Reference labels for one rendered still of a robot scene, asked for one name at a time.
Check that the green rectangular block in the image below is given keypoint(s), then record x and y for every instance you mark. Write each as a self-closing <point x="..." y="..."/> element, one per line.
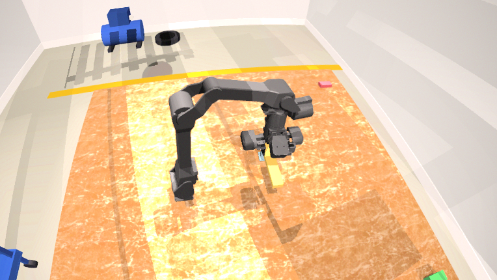
<point x="437" y="276"/>

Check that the yellow bar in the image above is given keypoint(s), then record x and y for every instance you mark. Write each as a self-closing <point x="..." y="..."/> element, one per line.
<point x="273" y="169"/>

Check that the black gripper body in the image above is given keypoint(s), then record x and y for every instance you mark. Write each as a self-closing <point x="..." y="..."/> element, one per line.
<point x="250" y="141"/>

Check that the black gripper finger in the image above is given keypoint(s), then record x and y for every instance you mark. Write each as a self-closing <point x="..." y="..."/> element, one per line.
<point x="262" y="149"/>

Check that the small red block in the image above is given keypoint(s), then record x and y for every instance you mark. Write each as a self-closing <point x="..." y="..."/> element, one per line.
<point x="324" y="84"/>

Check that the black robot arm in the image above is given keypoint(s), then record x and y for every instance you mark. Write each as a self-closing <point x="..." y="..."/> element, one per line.
<point x="278" y="99"/>

